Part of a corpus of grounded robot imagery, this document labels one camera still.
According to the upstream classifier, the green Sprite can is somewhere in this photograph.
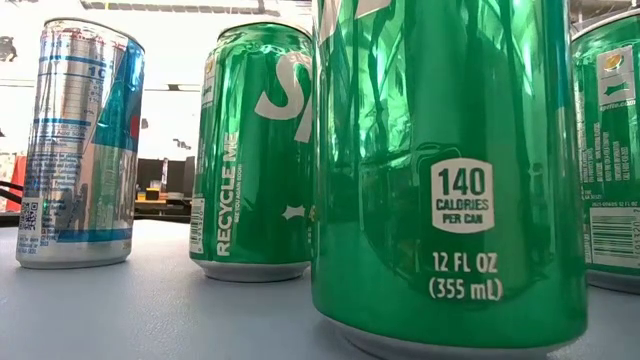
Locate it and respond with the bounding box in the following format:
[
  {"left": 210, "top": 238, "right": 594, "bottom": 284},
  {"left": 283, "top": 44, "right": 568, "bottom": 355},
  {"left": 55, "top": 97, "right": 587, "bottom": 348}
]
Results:
[
  {"left": 569, "top": 8, "right": 640, "bottom": 296},
  {"left": 309, "top": 0, "right": 590, "bottom": 360},
  {"left": 188, "top": 20, "right": 315, "bottom": 284}
]

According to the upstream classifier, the dark background desk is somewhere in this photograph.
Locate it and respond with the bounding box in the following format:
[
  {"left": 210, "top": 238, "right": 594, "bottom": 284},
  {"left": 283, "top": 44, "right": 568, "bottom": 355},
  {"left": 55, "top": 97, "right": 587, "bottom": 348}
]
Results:
[{"left": 134, "top": 155, "right": 197, "bottom": 214}]

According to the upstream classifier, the silver blue Red Bull can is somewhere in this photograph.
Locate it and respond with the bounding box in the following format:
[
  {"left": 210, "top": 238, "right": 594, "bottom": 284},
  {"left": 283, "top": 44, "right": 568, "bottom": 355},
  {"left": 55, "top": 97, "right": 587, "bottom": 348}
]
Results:
[{"left": 14, "top": 17, "right": 146, "bottom": 271}]

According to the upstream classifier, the red background object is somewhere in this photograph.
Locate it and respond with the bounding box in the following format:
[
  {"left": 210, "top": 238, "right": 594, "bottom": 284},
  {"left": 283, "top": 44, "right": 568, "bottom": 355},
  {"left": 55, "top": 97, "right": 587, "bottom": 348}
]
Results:
[{"left": 4, "top": 153, "right": 27, "bottom": 212}]

